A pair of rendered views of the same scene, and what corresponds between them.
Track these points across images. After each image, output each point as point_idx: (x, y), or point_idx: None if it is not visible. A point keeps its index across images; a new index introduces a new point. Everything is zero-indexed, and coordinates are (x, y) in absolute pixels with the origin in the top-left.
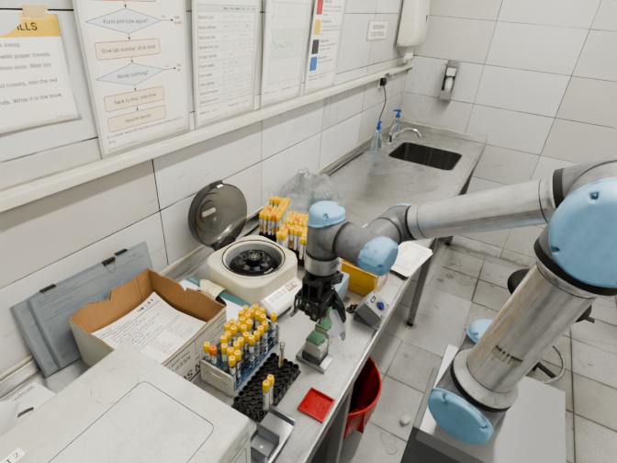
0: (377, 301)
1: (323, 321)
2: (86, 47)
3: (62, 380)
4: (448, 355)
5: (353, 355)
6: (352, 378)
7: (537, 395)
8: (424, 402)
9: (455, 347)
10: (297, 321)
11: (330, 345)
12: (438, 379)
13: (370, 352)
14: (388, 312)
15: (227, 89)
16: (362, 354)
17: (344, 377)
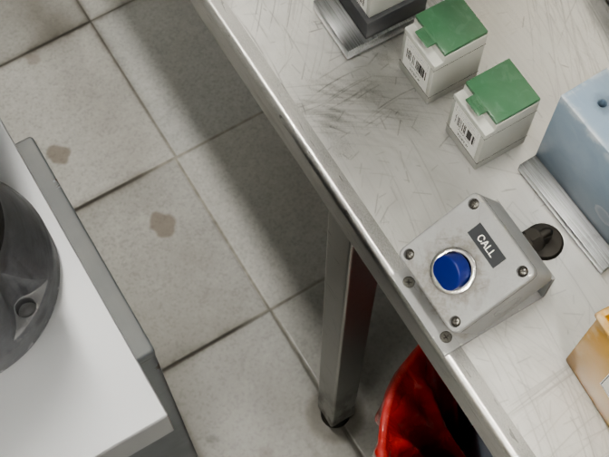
0: (472, 265)
1: (458, 23)
2: None
3: None
4: (122, 368)
5: (331, 125)
6: (256, 73)
7: None
8: (65, 217)
9: (136, 428)
10: (559, 35)
11: (406, 80)
12: (68, 255)
13: (338, 218)
14: (466, 381)
15: None
16: (324, 154)
17: (271, 55)
